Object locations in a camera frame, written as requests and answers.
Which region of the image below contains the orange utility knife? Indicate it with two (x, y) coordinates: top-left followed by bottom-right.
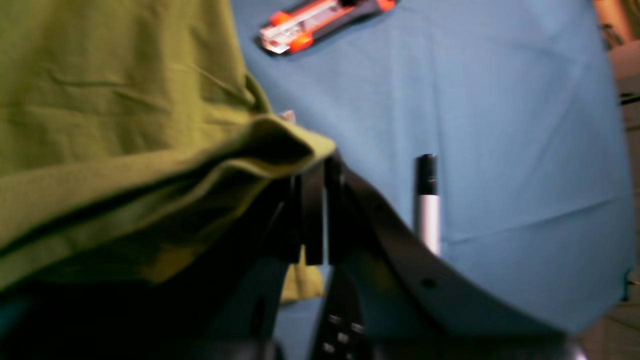
(256, 0), (398, 56)

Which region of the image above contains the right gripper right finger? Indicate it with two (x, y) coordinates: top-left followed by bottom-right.
(324, 155), (583, 360)

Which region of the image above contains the black remote control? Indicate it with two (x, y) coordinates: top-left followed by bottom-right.
(308, 265), (373, 360)

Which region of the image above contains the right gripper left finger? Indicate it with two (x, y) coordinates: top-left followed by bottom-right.
(1, 164), (325, 360)

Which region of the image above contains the white marker pen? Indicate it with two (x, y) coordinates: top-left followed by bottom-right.
(414, 153), (442, 256)

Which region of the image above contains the green t-shirt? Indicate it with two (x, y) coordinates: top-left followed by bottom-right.
(1, 0), (335, 292)

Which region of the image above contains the blue tablecloth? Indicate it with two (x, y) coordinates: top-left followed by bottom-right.
(231, 0), (636, 334)

